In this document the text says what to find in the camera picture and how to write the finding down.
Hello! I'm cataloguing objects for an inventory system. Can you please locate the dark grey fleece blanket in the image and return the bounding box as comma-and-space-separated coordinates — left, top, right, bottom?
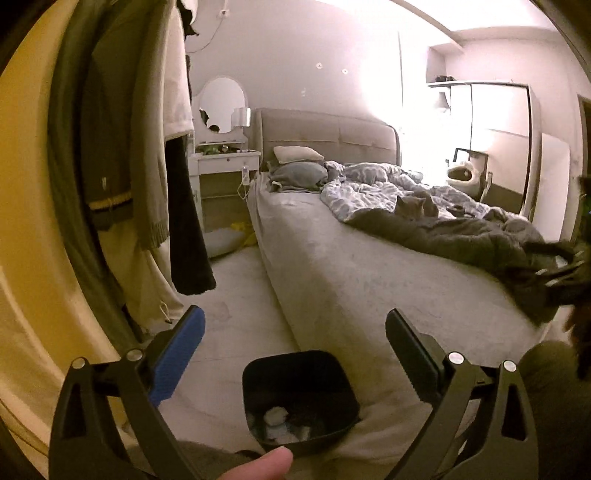
344, 215, 573, 324

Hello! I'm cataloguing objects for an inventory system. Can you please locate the grey fleece robe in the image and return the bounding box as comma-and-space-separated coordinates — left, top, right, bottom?
124, 340, 585, 480

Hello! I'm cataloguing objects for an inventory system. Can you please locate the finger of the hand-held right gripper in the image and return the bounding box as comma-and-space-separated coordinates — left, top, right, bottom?
524, 241, 578, 260
538, 261, 583, 306

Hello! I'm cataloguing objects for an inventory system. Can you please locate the patterned grey white duvet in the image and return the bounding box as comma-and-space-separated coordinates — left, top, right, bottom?
321, 161, 527, 222

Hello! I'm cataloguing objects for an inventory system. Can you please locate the grey floor cushion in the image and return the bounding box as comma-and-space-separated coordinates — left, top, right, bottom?
205, 226, 245, 258

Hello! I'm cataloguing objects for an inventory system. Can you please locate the white table lamp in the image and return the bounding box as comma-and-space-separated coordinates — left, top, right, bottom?
232, 107, 252, 151

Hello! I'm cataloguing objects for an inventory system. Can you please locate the cream hanging garment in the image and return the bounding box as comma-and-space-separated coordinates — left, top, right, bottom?
99, 222, 185, 333

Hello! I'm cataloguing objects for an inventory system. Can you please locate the yellow bag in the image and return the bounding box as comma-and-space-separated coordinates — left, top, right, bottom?
231, 222, 257, 247

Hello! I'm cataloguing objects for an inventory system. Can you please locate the bed with grey sheet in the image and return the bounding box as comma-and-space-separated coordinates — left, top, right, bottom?
247, 107, 561, 462

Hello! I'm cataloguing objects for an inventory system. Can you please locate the grey pillow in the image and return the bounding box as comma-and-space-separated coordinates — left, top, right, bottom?
269, 161, 328, 191

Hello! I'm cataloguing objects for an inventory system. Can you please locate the white wall panel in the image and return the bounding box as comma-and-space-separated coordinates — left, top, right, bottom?
526, 131, 572, 244

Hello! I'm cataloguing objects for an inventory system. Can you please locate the oval mirror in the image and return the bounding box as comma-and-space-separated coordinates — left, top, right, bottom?
198, 77, 247, 134

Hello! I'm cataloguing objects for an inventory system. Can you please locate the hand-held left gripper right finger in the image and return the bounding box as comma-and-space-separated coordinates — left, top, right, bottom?
385, 308, 541, 480

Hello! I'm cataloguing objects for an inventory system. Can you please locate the black hanging garment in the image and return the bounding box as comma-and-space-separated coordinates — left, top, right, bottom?
166, 134, 218, 296

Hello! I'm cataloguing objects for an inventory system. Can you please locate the beige upholstered headboard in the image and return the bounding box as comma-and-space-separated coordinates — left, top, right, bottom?
253, 107, 402, 174

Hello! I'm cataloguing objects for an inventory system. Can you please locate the person's left hand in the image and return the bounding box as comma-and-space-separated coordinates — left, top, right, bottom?
217, 449, 294, 480

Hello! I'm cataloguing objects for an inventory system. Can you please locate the white wardrobe with dark frame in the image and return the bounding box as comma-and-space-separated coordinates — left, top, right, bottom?
450, 82, 533, 216

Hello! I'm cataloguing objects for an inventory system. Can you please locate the beige knit cardigan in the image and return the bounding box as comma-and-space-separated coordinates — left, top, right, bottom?
131, 0, 186, 253

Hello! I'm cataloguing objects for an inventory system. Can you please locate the white pillow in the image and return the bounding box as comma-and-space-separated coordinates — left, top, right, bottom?
273, 146, 325, 164

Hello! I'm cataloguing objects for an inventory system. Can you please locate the black plastic bin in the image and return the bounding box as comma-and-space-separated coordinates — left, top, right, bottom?
242, 350, 361, 459

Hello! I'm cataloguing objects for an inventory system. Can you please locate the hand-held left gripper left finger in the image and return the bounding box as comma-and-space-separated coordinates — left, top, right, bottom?
48, 305, 206, 480

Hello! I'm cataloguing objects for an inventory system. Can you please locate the grey cat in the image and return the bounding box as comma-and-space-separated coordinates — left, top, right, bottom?
394, 190, 439, 219

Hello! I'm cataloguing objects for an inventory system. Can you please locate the beige cat house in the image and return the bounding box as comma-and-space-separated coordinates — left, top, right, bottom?
445, 148, 490, 190

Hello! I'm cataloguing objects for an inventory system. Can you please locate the white dressing table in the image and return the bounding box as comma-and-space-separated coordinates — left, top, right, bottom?
187, 150, 262, 234

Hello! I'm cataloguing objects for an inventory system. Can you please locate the dark olive coat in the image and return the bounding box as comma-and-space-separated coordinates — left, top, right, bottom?
46, 0, 139, 342

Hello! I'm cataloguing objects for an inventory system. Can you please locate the white shirt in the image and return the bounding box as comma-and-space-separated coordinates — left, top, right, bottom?
159, 0, 195, 139

